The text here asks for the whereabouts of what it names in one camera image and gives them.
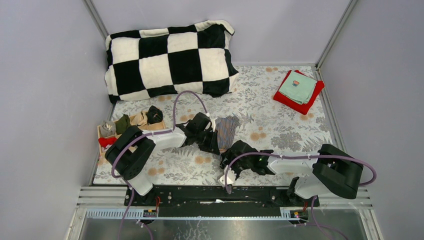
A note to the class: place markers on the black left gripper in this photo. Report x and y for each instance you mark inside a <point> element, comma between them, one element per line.
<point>212,146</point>

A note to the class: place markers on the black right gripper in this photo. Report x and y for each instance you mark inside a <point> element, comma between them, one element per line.
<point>227,155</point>

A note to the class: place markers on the grey striped underwear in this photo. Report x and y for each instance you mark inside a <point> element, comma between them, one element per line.
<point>226,131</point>

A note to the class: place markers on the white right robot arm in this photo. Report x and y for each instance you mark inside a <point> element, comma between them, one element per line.
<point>327,171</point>

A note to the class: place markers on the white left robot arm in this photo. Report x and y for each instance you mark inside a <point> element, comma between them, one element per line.
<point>129,154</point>

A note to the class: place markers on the floral patterned bed sheet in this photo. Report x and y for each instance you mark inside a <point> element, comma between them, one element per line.
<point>265,124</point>

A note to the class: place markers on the beige rolled sock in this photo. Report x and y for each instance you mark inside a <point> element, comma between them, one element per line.
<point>140,119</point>

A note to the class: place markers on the black white checkered pillow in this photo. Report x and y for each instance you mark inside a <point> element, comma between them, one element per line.
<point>142,64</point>

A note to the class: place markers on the dark green rolled sock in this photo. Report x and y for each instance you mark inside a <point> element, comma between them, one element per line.
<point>122,124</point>

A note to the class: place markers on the red folded garment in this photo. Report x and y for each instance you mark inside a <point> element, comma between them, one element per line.
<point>304,108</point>

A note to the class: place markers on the mint green folded cloth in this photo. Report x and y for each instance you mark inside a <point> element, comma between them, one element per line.
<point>298,87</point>

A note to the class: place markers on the grey rolled sock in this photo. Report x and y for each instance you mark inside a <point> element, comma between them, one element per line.
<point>107,128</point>

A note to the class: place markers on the red rolled sock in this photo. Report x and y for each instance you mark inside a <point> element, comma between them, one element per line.
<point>105,142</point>

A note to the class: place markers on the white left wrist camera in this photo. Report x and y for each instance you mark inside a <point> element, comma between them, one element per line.
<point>212,124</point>

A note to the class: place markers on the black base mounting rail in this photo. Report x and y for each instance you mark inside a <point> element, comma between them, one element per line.
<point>214,201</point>

